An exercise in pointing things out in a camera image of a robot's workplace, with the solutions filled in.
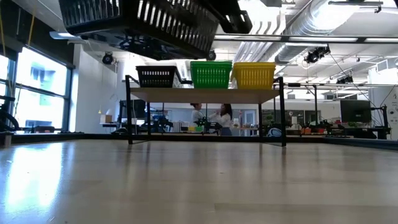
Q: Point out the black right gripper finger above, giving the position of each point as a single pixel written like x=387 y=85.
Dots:
x=225 y=6

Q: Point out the black plastic slotted basket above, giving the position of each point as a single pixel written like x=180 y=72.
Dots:
x=130 y=21
x=155 y=82

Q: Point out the wooden shelf with black legs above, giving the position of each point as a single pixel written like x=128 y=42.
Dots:
x=202 y=96

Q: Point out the long ceiling light bar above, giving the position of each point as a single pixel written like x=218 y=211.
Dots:
x=295 y=38

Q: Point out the person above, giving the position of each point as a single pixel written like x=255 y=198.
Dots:
x=196 y=115
x=225 y=119

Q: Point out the white round object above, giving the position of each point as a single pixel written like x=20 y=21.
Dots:
x=274 y=132

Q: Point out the dark background monitor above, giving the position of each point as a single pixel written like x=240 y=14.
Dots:
x=136 y=109

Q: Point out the black computer monitor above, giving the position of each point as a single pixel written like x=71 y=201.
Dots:
x=355 y=111

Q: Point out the cardboard box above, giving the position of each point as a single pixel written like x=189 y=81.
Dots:
x=106 y=119

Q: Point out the large window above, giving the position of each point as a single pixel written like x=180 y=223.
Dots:
x=40 y=109

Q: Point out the grey block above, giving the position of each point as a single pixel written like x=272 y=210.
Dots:
x=6 y=140

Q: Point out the black round ceiling camera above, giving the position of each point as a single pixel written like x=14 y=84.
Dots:
x=212 y=56

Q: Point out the silver ventilation duct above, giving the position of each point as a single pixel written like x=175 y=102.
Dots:
x=298 y=28

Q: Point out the black background rig frame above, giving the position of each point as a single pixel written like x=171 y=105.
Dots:
x=315 y=99

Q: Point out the small black ceiling camera cluster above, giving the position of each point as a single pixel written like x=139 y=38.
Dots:
x=345 y=80

